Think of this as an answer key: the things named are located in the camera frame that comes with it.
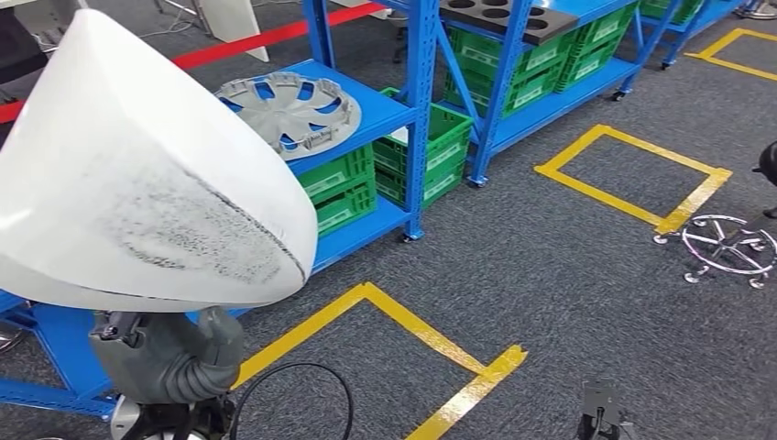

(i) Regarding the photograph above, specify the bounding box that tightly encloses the large white plastic part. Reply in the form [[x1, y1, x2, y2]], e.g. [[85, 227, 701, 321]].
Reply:
[[0, 8, 319, 314]]

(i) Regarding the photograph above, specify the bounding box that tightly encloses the blue metal shelf rack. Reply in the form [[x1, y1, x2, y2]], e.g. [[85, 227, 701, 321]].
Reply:
[[388, 0, 676, 188], [0, 0, 441, 424], [630, 0, 747, 69]]

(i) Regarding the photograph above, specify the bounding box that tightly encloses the green plastic crate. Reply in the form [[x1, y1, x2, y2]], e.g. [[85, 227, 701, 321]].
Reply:
[[442, 63, 569, 118], [314, 181, 380, 239], [570, 1, 640, 50], [639, 0, 706, 27], [447, 27, 576, 83], [553, 36, 627, 94], [296, 144, 378, 208], [371, 86, 476, 183], [375, 159, 467, 212]]

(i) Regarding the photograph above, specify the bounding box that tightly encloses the silver plastic hubcap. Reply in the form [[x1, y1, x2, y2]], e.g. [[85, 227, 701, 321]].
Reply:
[[214, 71, 364, 163]]

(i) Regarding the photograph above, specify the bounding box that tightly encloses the black foam tray with holes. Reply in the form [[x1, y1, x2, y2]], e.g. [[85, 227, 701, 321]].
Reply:
[[438, 0, 580, 48]]

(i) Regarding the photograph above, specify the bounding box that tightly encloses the white desk panel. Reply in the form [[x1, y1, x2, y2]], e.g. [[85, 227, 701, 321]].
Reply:
[[192, 0, 270, 64]]

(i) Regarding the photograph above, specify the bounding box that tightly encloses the chrome chair base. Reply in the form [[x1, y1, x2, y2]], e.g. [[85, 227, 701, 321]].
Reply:
[[651, 214, 777, 292]]

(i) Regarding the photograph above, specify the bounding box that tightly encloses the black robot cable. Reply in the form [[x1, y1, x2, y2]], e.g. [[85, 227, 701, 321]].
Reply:
[[226, 361, 356, 440]]

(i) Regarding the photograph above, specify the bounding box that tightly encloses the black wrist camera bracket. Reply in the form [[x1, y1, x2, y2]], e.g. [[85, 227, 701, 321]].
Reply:
[[134, 395, 236, 440]]

